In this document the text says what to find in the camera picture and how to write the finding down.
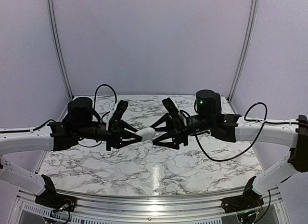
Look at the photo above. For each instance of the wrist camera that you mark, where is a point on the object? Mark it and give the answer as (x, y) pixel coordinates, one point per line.
(117, 112)
(174, 111)

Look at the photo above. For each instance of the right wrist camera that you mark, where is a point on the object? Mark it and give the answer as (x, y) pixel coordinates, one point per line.
(174, 111)

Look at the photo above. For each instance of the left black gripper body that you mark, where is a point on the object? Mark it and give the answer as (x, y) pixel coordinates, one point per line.
(111, 135)

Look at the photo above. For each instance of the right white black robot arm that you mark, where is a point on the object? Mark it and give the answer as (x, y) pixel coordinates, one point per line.
(293, 133)

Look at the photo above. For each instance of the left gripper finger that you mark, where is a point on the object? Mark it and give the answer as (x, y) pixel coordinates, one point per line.
(126, 129)
(124, 141)

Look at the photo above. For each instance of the left aluminium corner post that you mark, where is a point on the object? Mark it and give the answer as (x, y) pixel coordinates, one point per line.
(58, 48)

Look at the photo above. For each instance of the aluminium corner post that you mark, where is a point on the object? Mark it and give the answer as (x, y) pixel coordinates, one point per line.
(58, 48)
(245, 47)

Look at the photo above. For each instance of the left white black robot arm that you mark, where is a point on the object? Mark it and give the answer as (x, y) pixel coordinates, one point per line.
(82, 121)

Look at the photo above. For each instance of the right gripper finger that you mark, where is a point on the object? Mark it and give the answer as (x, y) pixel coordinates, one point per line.
(164, 124)
(167, 140)

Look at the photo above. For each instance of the right aluminium corner post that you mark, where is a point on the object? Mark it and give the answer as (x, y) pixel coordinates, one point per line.
(245, 47)

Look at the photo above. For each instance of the aluminium front rail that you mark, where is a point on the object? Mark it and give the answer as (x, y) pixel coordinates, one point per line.
(202, 208)

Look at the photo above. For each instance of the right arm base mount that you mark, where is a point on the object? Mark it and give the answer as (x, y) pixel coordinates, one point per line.
(247, 200)

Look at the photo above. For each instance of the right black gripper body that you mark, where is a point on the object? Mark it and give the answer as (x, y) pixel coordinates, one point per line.
(179, 124)

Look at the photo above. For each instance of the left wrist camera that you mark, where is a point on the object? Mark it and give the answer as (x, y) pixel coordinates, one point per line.
(117, 112)

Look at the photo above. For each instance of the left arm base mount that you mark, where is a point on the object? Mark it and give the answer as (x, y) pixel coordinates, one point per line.
(49, 197)

